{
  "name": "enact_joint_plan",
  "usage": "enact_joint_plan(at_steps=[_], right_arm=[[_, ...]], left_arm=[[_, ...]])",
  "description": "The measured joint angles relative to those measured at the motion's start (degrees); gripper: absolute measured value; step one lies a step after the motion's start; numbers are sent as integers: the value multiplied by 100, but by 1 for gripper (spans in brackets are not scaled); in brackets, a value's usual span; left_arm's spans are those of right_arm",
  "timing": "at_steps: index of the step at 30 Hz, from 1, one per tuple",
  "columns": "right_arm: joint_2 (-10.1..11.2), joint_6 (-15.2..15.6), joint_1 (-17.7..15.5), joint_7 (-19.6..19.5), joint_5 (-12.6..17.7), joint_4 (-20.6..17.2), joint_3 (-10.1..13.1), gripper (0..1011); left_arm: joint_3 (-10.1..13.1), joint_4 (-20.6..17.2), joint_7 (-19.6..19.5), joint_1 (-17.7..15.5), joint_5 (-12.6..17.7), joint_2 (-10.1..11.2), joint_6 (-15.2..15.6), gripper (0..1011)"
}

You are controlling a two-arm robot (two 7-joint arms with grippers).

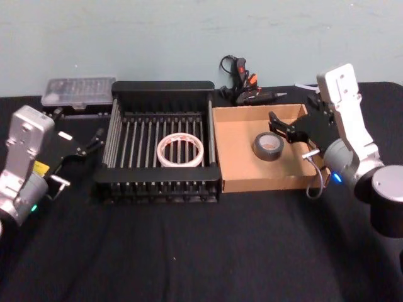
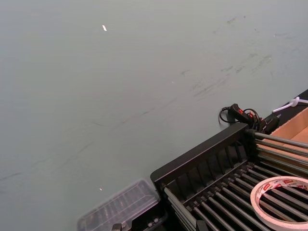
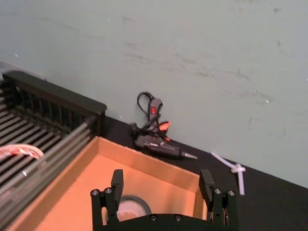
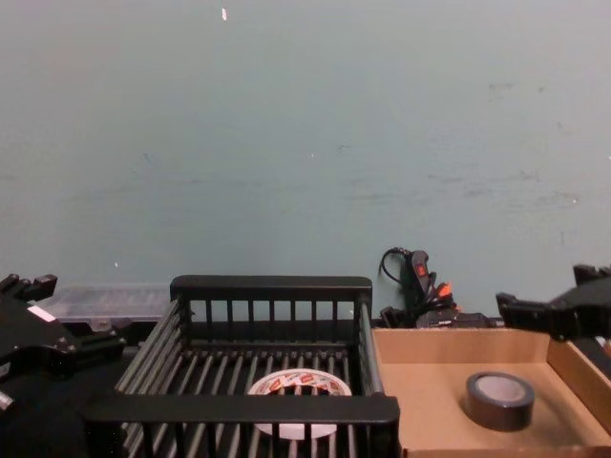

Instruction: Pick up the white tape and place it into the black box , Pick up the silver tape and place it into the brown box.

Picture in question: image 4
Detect clear plastic case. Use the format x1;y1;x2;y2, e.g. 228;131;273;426
35;284;173;323

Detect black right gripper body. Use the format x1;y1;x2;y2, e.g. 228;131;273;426
548;278;611;342

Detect black table cloth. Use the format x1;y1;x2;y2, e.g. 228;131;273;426
0;312;611;458

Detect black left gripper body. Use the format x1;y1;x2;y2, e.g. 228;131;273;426
0;296;78;383

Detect black rack with steel bars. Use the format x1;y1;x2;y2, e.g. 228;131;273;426
80;275;401;458

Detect roll of white tape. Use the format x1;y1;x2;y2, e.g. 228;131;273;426
246;372;353;440

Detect roll of silver tape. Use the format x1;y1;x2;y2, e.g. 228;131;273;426
465;371;535;433

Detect shallow brown cardboard tray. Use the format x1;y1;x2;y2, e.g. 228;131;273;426
371;326;611;458

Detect black corded tool orange parts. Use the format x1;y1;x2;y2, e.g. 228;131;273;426
380;247;497;329

